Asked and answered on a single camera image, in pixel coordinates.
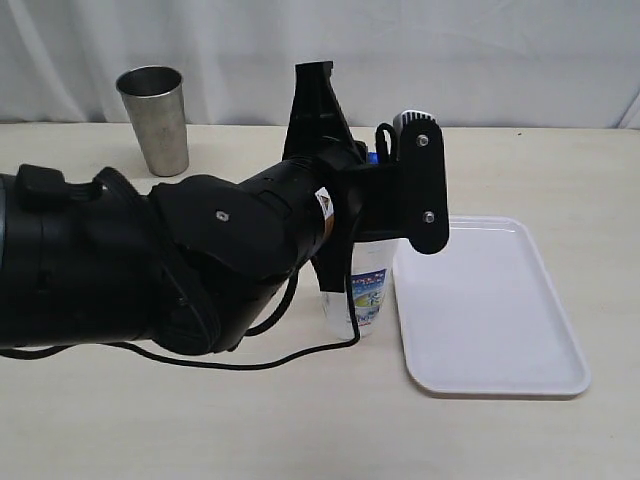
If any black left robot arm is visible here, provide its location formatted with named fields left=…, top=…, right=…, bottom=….
left=1, top=61, right=449, bottom=360

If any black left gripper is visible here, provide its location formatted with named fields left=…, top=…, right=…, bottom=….
left=283, top=61, right=449, bottom=292

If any blue plastic lid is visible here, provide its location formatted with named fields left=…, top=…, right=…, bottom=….
left=367, top=152, right=379, bottom=165

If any clear plastic jar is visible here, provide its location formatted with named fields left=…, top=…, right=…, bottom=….
left=321, top=239, right=398, bottom=340

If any stainless steel cup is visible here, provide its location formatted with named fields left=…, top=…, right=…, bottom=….
left=116, top=65, right=189, bottom=177

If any white curtain backdrop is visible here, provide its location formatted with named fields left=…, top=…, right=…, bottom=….
left=1, top=1, right=639, bottom=129

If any white plastic tray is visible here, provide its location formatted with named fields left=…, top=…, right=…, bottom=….
left=393, top=216, right=591, bottom=399

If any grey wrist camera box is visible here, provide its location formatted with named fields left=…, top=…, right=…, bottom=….
left=392, top=109, right=435, bottom=136

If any black camera cable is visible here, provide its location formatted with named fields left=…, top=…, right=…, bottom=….
left=0, top=122, right=401, bottom=373

